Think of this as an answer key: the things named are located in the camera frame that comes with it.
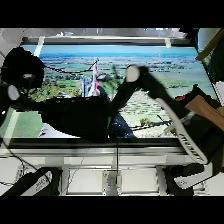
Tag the brown garment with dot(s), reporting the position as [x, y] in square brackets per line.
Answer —
[205, 108]

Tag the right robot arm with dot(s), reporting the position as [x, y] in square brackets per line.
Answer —
[187, 141]

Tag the silver frame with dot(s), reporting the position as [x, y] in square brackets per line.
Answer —
[87, 160]

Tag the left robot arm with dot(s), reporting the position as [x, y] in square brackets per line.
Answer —
[13, 93]

